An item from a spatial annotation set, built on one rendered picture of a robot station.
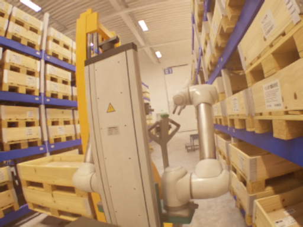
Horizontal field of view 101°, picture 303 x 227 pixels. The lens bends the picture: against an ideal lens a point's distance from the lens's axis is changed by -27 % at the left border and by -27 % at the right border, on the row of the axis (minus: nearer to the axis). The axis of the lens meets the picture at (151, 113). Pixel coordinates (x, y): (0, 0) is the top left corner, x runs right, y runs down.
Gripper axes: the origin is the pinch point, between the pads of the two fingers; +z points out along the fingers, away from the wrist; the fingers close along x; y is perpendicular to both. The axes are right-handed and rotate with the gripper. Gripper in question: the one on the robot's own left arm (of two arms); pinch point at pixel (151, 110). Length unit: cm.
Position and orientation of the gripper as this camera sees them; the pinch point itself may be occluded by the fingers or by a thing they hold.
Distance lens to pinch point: 174.6
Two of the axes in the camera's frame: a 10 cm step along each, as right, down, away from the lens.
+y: -8.2, 0.8, -5.7
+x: 0.3, -9.8, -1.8
